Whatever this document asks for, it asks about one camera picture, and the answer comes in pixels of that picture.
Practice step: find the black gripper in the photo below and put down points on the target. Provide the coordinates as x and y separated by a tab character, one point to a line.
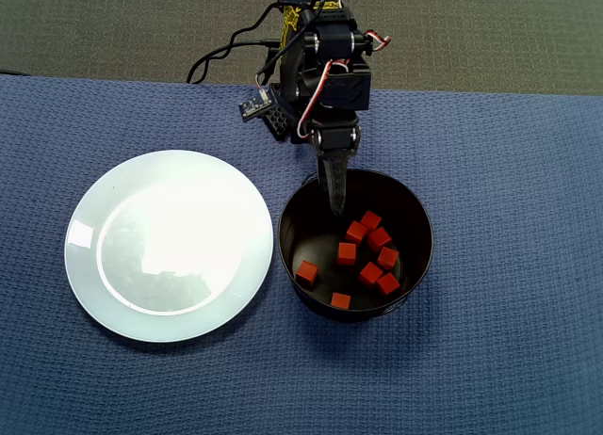
335	138

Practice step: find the white round plate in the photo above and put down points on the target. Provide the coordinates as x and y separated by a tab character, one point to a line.
169	246

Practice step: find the black metal bucket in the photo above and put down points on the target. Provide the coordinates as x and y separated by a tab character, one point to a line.
330	218

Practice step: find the blue woven cloth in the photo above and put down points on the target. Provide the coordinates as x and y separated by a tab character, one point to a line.
471	359

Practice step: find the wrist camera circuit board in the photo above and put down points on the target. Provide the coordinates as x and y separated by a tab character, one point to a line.
256	104

